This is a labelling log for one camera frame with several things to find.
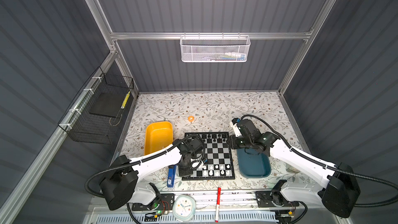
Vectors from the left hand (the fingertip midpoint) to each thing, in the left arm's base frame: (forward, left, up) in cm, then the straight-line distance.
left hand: (186, 169), depth 81 cm
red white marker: (-16, -15, -2) cm, 22 cm away
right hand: (+9, -23, +9) cm, 26 cm away
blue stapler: (+1, +8, -2) cm, 8 cm away
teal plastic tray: (0, -36, -1) cm, 36 cm away
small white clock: (-17, +1, 0) cm, 17 cm away
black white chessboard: (+1, -18, -1) cm, 18 cm away
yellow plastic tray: (+22, +18, -2) cm, 29 cm away
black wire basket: (+19, +42, +25) cm, 52 cm away
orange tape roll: (+35, -3, -3) cm, 35 cm away
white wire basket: (+88, -24, +19) cm, 93 cm away
